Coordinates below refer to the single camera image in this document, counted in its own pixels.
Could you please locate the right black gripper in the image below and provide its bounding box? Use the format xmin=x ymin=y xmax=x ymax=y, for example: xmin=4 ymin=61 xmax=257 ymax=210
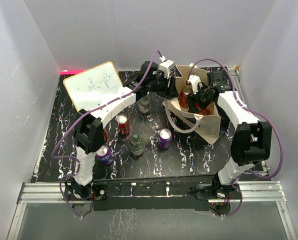
xmin=185 ymin=83 xmax=214 ymax=115

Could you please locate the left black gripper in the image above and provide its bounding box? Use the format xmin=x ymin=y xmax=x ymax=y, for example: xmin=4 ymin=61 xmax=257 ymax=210
xmin=147 ymin=72 xmax=179 ymax=99

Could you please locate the beige canvas tote bag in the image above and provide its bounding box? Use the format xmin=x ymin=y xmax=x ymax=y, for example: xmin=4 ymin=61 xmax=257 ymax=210
xmin=163 ymin=64 xmax=221 ymax=145

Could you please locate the red cola can front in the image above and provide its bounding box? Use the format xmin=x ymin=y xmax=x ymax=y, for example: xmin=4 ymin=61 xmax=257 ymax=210
xmin=179 ymin=86 xmax=192 ymax=108

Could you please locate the red cola can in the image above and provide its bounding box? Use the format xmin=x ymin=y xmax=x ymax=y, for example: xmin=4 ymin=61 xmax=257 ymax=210
xmin=103 ymin=128 xmax=108 ymax=142
xmin=198 ymin=108 xmax=211 ymax=116
xmin=179 ymin=86 xmax=192 ymax=108
xmin=115 ymin=114 xmax=130 ymax=135

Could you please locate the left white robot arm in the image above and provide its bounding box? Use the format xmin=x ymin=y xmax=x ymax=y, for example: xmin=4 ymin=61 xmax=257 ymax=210
xmin=69 ymin=60 xmax=178 ymax=200

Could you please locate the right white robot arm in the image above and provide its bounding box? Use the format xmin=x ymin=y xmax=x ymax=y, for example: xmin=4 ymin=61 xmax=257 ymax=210
xmin=186 ymin=71 xmax=272 ymax=200

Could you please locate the far clear glass bottle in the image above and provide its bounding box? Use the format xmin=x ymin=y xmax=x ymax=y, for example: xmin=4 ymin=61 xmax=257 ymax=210
xmin=138 ymin=95 xmax=150 ymax=113

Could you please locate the clear glass bottle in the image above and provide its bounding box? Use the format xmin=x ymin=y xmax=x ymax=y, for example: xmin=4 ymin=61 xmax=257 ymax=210
xmin=130 ymin=133 xmax=144 ymax=156
xmin=138 ymin=95 xmax=150 ymax=113

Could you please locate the purple soda can centre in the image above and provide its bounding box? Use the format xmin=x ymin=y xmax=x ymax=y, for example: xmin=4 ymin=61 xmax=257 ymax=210
xmin=158 ymin=128 xmax=173 ymax=150

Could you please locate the purple soda can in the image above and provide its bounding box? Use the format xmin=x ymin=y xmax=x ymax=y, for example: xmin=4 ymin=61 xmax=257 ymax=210
xmin=95 ymin=145 xmax=113 ymax=166
xmin=158 ymin=128 xmax=173 ymax=150

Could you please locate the near clear glass bottle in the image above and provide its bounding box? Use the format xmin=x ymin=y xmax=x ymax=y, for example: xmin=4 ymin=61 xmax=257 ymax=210
xmin=130 ymin=133 xmax=144 ymax=156

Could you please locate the purple soda can left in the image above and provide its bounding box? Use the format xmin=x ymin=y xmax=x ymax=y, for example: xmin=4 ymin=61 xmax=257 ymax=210
xmin=95 ymin=145 xmax=113 ymax=166

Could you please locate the pink red marker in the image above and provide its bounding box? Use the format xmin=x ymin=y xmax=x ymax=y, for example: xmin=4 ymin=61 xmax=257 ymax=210
xmin=60 ymin=70 xmax=83 ymax=76

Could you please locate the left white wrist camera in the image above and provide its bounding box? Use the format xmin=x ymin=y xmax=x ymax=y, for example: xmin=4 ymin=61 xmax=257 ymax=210
xmin=159 ymin=60 xmax=176 ymax=79

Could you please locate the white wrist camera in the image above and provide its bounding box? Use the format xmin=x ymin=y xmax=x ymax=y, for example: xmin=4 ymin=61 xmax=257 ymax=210
xmin=159 ymin=60 xmax=176 ymax=79
xmin=186 ymin=75 xmax=201 ymax=94

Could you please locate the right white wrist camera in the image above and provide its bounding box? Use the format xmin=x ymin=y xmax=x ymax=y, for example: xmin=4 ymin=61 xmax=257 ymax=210
xmin=186 ymin=75 xmax=201 ymax=94

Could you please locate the small whiteboard orange frame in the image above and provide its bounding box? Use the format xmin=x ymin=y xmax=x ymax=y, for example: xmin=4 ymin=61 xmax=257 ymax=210
xmin=63 ymin=61 xmax=123 ymax=111

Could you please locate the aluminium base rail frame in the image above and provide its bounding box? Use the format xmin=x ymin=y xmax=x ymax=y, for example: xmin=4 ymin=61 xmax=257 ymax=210
xmin=9 ymin=174 xmax=297 ymax=240

